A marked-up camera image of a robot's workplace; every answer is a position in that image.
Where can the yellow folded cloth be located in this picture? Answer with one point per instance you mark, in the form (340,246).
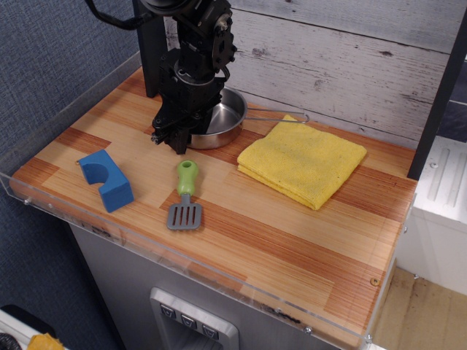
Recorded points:
(301,162)

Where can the grey toy fridge cabinet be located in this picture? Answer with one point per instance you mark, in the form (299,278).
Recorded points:
(125,278)

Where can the silver metal pot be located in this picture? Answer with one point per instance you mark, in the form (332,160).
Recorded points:
(228,118)

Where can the clear acrylic table guard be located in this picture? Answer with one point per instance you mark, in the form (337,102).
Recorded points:
(324,270)

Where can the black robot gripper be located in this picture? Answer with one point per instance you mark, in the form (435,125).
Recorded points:
(189,91)

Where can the white plastic cabinet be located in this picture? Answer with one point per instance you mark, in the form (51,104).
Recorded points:
(433,242)

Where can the green handled grey spatula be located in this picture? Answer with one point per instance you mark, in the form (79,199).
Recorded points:
(185,215)

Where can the yellow black bag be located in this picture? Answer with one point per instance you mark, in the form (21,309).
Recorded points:
(22,330)

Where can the silver dispenser button panel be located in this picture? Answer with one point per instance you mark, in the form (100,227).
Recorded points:
(183,325)

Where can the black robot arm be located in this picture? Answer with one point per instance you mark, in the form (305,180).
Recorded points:
(203,31)

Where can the blue arch block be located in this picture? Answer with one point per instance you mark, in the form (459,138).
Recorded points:
(115,190)

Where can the black right frame post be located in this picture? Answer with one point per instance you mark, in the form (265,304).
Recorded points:
(444,92)

